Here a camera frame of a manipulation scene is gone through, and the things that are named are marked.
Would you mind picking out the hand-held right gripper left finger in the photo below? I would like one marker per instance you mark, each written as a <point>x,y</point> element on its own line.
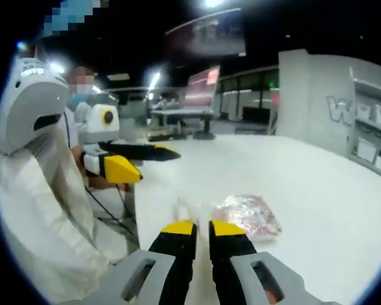
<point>174,248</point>

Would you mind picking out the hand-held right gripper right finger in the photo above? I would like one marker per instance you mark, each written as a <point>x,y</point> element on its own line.
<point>231,254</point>

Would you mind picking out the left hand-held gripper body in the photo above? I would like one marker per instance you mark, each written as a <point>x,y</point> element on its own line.
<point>98,127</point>

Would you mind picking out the clear resealable bag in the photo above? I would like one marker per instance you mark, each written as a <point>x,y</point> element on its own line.
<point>247,219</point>

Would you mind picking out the person's left hand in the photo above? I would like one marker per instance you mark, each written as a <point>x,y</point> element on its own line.
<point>101,184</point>

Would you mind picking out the black flat box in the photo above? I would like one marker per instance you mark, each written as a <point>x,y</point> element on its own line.
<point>165,137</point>

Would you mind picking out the white grey chest-worn device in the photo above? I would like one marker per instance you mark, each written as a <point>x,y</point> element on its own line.
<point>31,105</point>

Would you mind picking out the person's white coat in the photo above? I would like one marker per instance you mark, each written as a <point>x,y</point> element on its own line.
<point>35,206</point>

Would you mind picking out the dark hanging display board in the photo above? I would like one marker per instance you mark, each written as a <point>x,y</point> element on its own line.
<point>209,35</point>

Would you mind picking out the row of white storage bins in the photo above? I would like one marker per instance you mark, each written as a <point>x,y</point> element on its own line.
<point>373,117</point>

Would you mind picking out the grey metal shelf unit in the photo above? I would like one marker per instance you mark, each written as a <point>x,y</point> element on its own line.
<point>368,92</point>

